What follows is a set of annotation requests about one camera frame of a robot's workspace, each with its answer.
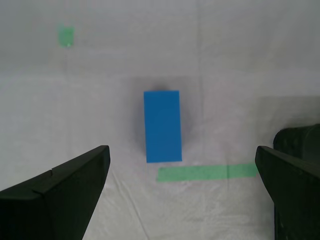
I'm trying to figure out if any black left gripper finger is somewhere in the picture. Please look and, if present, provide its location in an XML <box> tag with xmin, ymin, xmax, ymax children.
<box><xmin>254</xmin><ymin>145</ymin><xmax>320</xmax><ymax>240</ymax></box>
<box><xmin>0</xmin><ymin>145</ymin><xmax>111</xmax><ymax>240</ymax></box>

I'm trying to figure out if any black perforated plastic basket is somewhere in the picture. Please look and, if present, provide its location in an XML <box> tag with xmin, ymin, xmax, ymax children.
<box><xmin>272</xmin><ymin>124</ymin><xmax>320</xmax><ymax>168</ymax></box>

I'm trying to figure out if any blue rectangular block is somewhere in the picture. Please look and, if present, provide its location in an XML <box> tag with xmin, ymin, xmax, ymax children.
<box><xmin>143</xmin><ymin>89</ymin><xmax>183</xmax><ymax>164</ymax></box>

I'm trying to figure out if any long green tape strip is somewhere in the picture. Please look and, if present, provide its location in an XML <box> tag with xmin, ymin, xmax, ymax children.
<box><xmin>156</xmin><ymin>162</ymin><xmax>258</xmax><ymax>183</ymax></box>

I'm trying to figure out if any small faint green tape mark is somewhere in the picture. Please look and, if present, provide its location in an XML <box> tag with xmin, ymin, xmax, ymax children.
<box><xmin>56</xmin><ymin>23</ymin><xmax>75</xmax><ymax>48</ymax></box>

